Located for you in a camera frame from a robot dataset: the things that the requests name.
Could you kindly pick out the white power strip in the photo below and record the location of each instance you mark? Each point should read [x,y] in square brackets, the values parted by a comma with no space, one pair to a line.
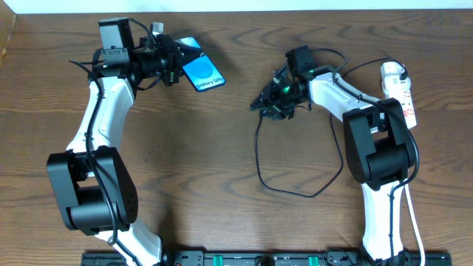
[394,87]

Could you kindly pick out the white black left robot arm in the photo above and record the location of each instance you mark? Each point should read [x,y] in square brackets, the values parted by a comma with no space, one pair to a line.
[93,189]

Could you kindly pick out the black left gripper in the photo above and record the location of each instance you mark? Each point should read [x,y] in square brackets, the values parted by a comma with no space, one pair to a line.
[174,62]

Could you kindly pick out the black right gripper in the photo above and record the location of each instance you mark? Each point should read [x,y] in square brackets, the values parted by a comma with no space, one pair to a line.
[280,96]

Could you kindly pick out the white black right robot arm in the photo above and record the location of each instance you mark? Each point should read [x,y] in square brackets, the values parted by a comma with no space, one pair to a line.
[381,152]

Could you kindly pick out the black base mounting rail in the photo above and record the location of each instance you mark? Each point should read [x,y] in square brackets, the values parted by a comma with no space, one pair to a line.
[331,257]

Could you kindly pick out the blue screen Galaxy smartphone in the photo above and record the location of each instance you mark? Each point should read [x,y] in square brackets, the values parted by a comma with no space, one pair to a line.
[203,75]

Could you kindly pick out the white charger plug adapter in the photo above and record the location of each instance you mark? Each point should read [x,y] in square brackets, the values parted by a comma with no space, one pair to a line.
[393,68]

